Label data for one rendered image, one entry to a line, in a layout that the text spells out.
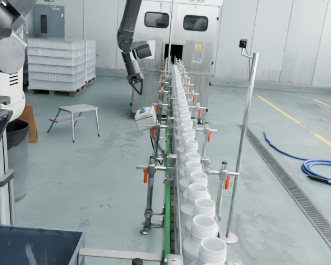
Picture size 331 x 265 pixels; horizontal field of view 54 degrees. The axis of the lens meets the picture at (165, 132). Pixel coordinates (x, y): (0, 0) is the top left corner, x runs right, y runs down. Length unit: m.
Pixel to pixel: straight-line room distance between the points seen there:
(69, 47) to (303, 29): 7.56
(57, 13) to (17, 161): 9.05
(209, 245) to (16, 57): 0.42
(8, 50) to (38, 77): 7.09
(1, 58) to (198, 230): 0.40
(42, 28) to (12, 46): 11.19
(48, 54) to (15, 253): 6.72
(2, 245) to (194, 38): 4.94
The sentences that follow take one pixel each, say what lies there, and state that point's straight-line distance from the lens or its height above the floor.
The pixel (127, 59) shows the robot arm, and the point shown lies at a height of 1.33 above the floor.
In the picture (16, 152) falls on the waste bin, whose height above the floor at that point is 0.46.
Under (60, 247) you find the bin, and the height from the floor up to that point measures 0.90.
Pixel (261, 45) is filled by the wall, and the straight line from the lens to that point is 11.48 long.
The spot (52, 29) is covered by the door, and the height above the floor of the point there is 1.36.
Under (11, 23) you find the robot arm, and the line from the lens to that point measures 0.67.
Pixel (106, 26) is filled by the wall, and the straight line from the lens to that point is 11.26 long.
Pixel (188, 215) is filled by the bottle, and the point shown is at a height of 1.12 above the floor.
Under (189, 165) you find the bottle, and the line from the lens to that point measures 0.77.
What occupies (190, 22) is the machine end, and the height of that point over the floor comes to 1.68.
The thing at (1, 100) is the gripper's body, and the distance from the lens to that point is 0.65.
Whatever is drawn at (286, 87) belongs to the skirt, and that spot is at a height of 0.10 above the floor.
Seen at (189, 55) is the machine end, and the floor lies 1.16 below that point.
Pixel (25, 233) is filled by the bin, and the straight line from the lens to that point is 0.94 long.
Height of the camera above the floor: 1.44
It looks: 16 degrees down
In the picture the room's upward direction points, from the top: 5 degrees clockwise
